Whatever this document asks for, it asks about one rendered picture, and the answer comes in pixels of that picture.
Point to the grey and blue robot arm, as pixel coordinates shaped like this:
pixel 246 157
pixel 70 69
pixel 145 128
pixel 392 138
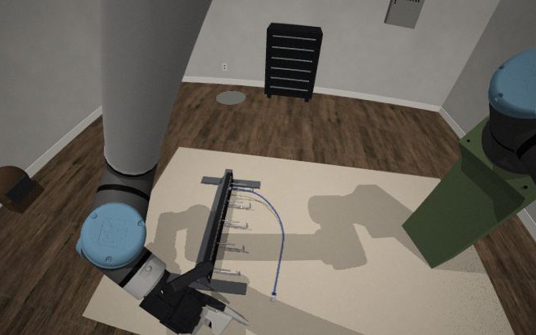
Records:
pixel 145 47

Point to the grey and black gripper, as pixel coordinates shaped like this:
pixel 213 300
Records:
pixel 188 302

